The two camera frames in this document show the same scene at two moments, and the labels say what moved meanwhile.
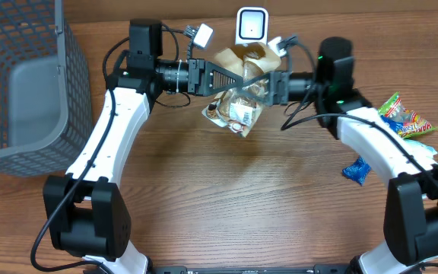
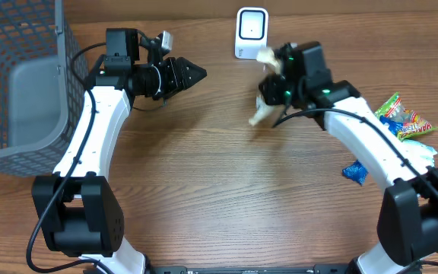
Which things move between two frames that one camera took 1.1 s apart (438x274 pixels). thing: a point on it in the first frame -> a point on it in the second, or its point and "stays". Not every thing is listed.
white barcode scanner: [252, 25] stays
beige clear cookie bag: [238, 109] -> [268, 115]
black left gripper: [207, 89] -> [177, 76]
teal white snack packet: [423, 151] stays
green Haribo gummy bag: [393, 109] stays
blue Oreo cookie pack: [360, 169] stays
